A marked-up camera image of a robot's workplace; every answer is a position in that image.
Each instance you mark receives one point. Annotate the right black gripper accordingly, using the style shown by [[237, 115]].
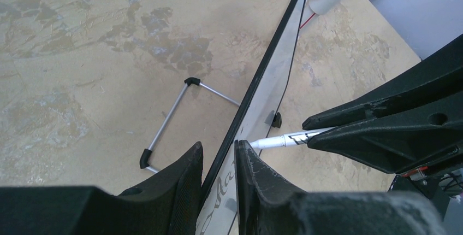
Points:
[[410, 126]]

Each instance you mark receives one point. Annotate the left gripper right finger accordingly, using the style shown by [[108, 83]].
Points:
[[270, 204]]

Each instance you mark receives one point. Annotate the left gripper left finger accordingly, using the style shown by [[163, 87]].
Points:
[[165, 203]]

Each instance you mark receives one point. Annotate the white black marker pen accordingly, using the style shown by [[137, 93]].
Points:
[[286, 140]]

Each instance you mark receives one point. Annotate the black framed whiteboard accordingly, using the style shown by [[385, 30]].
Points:
[[210, 206]]

